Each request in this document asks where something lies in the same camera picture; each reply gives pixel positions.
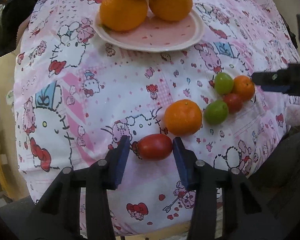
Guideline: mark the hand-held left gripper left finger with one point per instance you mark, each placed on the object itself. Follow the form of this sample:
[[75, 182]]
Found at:
[[121, 160]]

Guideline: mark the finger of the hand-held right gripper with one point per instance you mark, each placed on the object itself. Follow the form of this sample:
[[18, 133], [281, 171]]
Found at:
[[269, 78]]

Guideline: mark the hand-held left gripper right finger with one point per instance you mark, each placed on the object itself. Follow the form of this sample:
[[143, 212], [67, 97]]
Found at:
[[182, 162]]

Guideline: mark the small mandarin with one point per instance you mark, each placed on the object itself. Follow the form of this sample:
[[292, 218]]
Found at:
[[244, 88], [182, 117]]

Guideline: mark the oblong red cherry tomato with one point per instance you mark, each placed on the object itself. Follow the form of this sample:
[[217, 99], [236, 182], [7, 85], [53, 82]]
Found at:
[[155, 147]]

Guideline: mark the round red cherry tomato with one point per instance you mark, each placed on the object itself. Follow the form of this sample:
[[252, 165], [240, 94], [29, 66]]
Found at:
[[233, 103]]

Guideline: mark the small green fruit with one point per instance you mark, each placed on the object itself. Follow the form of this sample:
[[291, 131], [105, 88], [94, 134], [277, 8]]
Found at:
[[216, 112], [223, 83]]

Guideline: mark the pink speckled plate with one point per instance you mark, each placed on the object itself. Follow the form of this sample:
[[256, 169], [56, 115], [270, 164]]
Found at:
[[164, 36]]

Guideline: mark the knobby-topped orange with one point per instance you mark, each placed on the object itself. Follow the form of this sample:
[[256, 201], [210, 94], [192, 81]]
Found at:
[[171, 2]]

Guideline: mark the large orange with torn peel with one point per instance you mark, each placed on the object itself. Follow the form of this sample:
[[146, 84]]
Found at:
[[123, 11]]

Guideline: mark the person's pink-sleeved right forearm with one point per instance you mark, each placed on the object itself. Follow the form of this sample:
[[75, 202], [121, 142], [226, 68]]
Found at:
[[298, 115]]

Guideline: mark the pink cartoon printed bed sheet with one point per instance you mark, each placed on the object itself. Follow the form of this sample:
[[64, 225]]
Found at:
[[115, 80]]

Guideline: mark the person's dark trouser leg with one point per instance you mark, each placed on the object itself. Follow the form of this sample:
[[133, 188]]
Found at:
[[284, 170]]

